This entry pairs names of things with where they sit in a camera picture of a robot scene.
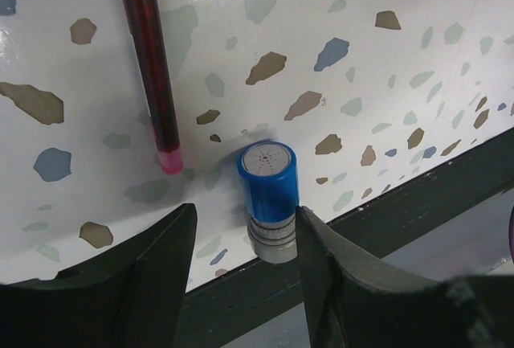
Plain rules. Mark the dark red pen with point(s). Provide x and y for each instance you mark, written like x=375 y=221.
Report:
x=145 y=26

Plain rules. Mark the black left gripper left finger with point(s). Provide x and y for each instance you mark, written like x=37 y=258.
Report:
x=129 y=296

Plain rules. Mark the blue grey stamp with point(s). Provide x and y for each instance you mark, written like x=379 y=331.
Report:
x=268 y=171

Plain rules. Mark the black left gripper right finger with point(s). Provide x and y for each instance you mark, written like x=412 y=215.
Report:
x=354 y=299

